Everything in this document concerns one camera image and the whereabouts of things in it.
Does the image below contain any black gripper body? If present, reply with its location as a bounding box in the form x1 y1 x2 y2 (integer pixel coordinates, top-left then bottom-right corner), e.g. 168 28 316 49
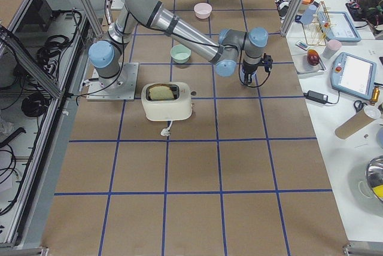
241 53 273 80

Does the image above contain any blue cup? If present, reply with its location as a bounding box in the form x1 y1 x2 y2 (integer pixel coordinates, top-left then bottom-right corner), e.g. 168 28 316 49
240 70 256 87

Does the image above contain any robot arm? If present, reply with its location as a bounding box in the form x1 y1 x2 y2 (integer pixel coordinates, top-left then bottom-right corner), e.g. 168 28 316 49
89 0 273 90

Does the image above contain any pink bowl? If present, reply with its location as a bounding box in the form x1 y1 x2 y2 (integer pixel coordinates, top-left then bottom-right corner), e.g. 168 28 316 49
193 2 212 19

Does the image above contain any red apple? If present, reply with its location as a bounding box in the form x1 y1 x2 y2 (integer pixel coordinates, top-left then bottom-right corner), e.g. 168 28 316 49
306 49 320 66

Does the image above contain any mint green bowl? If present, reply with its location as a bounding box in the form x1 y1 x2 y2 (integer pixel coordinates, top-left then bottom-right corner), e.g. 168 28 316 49
170 44 192 64

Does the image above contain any black power adapter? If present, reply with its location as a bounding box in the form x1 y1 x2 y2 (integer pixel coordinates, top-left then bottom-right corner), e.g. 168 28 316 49
303 90 328 104

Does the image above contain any cream toaster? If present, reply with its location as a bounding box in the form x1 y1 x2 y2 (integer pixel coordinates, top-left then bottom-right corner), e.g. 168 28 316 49
141 82 192 121

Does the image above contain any pale pink cup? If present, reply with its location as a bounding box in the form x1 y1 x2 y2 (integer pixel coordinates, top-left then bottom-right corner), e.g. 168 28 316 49
322 39 342 59

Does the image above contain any toast slice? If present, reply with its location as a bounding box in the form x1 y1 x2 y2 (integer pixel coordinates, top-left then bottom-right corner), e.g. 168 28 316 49
148 85 174 100

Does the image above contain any teach pendant far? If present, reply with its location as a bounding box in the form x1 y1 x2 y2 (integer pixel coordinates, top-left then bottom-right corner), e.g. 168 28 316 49
317 11 361 42

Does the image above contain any teach pendant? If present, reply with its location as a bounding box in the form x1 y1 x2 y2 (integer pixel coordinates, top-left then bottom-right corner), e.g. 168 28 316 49
317 11 361 42
330 52 376 100

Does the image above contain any teach pendant near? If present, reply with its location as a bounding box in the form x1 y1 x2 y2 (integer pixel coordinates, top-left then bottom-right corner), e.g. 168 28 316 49
330 52 376 100

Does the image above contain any cardboard tube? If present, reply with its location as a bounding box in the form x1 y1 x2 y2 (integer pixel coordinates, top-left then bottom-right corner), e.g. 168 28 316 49
335 105 381 139

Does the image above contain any steel bowl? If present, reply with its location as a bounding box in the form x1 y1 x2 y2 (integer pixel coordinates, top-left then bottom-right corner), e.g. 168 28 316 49
358 156 382 203

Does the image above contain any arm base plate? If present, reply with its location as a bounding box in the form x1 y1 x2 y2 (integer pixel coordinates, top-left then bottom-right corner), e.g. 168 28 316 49
110 0 125 11
86 62 139 101

